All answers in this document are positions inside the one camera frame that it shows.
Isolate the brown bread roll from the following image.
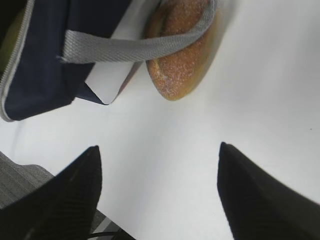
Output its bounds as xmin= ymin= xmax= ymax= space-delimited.
xmin=146 ymin=0 xmax=218 ymax=101

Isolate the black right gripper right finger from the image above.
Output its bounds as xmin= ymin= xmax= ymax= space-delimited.
xmin=217 ymin=142 xmax=320 ymax=240

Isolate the navy blue lunch bag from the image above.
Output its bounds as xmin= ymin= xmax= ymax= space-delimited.
xmin=0 ymin=0 xmax=217 ymax=122

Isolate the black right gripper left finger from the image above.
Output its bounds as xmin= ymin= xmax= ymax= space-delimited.
xmin=0 ymin=146 xmax=102 ymax=240

